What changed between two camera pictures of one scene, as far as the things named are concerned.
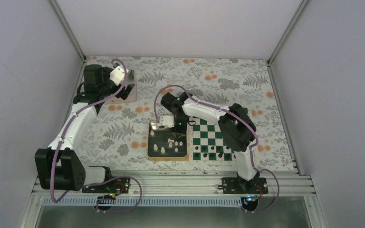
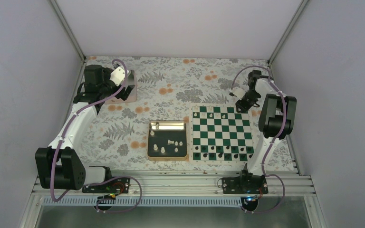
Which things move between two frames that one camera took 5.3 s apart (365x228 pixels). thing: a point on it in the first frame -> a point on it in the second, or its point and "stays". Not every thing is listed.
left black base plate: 120,185 stays
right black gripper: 182,130 -> 244,107
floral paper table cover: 117,139 stays
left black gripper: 124,95 stays
